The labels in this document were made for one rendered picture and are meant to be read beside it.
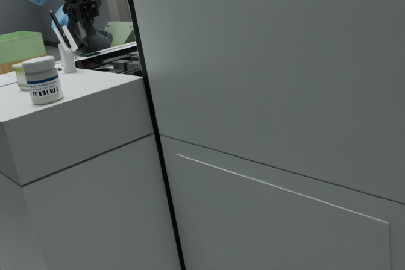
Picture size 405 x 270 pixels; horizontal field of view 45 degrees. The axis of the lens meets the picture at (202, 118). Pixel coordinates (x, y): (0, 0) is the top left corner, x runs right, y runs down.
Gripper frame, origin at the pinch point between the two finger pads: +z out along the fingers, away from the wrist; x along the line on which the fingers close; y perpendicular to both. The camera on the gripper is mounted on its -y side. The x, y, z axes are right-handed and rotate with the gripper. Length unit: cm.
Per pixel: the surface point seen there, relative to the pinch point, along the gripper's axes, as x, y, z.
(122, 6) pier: 266, -423, 19
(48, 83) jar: -38, 56, 0
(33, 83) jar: -41, 54, -1
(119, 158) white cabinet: -27, 58, 21
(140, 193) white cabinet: -23, 58, 33
